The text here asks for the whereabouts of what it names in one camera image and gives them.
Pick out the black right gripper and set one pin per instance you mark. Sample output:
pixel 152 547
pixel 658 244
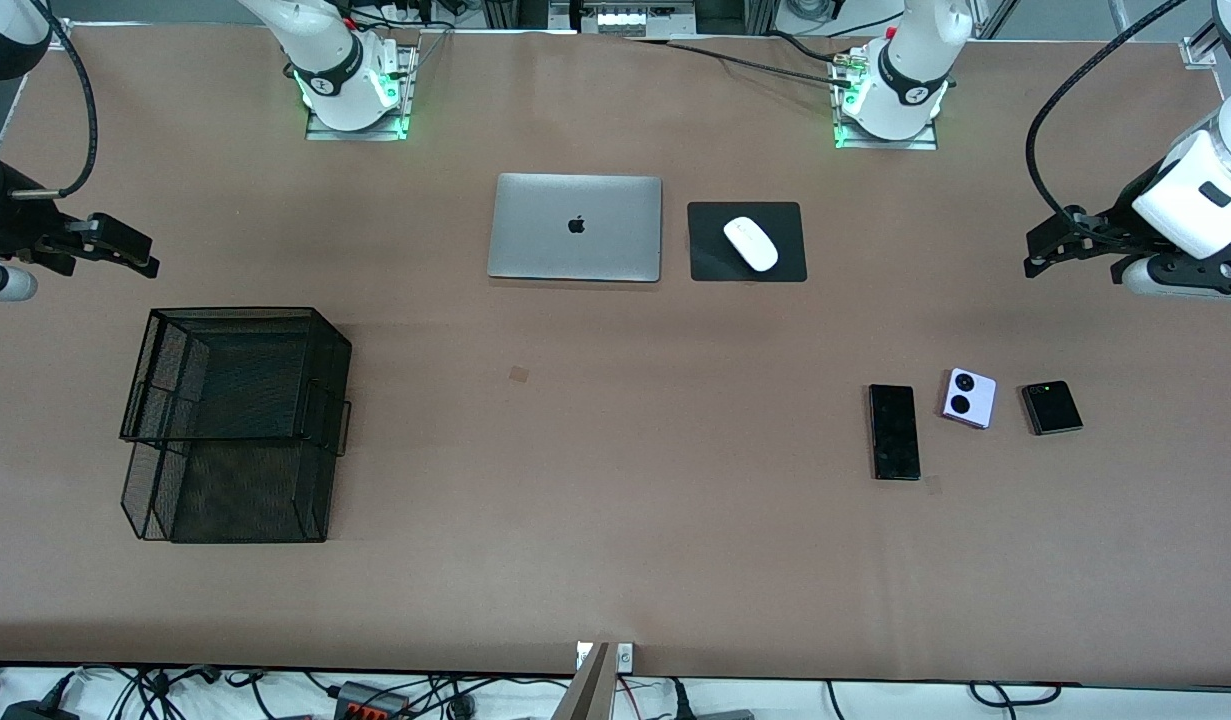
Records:
pixel 15 228

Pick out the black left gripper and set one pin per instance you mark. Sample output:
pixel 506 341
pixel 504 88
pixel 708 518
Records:
pixel 1118 222

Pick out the black flip phone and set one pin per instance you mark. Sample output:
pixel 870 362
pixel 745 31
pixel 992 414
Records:
pixel 1052 408

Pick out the lilac flip phone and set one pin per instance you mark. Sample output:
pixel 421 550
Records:
pixel 969 398

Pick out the black bar smartphone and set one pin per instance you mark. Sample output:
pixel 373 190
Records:
pixel 894 432

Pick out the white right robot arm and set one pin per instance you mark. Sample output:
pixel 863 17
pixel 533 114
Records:
pixel 335 60

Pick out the black mesh two-tier tray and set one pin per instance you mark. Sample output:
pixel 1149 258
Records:
pixel 225 480

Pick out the white computer mouse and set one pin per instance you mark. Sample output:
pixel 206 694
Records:
pixel 751 243

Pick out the black mouse pad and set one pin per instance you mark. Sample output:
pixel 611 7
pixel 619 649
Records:
pixel 710 255

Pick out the silver closed laptop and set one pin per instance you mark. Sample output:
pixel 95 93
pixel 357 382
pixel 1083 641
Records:
pixel 575 228

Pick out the black power adapter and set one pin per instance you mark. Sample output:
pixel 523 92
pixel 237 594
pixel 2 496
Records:
pixel 35 711

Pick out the white power strip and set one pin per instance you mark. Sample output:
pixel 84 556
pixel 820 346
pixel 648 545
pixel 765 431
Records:
pixel 640 20

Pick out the black orange power strip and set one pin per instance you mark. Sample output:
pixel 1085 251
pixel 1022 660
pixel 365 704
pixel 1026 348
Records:
pixel 370 702

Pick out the grey beam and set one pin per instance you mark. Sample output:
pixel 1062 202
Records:
pixel 585 695

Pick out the aluminium corner bracket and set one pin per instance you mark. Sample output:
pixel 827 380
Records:
pixel 1200 50

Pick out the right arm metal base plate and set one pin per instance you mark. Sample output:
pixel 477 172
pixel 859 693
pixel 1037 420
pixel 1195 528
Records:
pixel 407 90

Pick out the white metal table bracket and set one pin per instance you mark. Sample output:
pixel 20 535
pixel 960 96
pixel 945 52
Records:
pixel 625 657

